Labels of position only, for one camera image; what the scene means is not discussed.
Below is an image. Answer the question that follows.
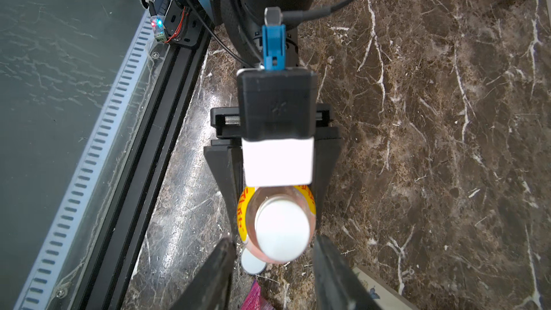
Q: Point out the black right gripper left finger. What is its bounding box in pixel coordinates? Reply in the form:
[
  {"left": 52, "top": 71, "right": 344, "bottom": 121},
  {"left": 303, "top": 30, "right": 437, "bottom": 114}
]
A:
[{"left": 170, "top": 238, "right": 236, "bottom": 309}]

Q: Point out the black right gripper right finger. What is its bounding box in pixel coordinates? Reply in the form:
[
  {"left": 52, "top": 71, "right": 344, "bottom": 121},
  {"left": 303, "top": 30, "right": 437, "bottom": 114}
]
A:
[{"left": 313, "top": 235, "right": 380, "bottom": 309}]

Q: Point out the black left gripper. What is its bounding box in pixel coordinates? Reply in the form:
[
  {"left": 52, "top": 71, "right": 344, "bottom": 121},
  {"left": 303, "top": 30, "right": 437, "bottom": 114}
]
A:
[{"left": 203, "top": 103, "right": 342, "bottom": 233}]

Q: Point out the clear pink drink bottle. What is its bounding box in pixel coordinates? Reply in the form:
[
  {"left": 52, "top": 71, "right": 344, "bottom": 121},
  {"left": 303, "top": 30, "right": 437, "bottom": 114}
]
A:
[{"left": 237, "top": 185, "right": 317, "bottom": 264}]

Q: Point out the white screwed bottle cap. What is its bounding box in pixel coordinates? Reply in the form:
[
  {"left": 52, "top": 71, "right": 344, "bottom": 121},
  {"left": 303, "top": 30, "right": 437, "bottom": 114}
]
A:
[{"left": 255, "top": 195, "right": 311, "bottom": 263}]

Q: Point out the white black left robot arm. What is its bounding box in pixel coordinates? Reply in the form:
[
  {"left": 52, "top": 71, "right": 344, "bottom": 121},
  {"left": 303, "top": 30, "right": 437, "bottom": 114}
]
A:
[{"left": 186, "top": 0, "right": 343, "bottom": 230}]

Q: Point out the white loose bottle cap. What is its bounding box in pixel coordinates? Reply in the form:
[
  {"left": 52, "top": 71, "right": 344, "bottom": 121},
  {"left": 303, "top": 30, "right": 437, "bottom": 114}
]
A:
[{"left": 240, "top": 248, "right": 267, "bottom": 275}]

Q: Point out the purple candy bag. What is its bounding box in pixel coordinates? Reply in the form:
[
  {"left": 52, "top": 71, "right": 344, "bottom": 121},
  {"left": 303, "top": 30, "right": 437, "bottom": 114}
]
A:
[{"left": 240, "top": 281, "right": 275, "bottom": 310}]

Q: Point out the white cracker snack packet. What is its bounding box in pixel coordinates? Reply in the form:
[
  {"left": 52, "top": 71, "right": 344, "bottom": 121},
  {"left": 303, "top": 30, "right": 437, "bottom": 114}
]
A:
[{"left": 352, "top": 266, "right": 418, "bottom": 310}]

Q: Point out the small lit circuit board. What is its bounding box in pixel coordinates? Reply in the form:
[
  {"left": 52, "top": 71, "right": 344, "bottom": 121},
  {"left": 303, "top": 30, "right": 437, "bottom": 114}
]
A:
[{"left": 150, "top": 15, "right": 168, "bottom": 43}]

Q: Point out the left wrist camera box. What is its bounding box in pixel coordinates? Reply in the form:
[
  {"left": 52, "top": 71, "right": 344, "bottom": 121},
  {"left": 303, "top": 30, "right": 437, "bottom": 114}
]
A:
[{"left": 237, "top": 67, "right": 317, "bottom": 187}]

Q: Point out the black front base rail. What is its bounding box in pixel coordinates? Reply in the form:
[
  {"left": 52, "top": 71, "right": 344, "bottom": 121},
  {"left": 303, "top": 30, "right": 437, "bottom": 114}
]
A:
[{"left": 15, "top": 11, "right": 209, "bottom": 309}]

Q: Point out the black left camera cable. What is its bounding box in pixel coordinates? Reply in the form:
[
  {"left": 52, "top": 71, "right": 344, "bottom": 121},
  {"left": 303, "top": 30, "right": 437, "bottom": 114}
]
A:
[{"left": 260, "top": 0, "right": 397, "bottom": 72}]

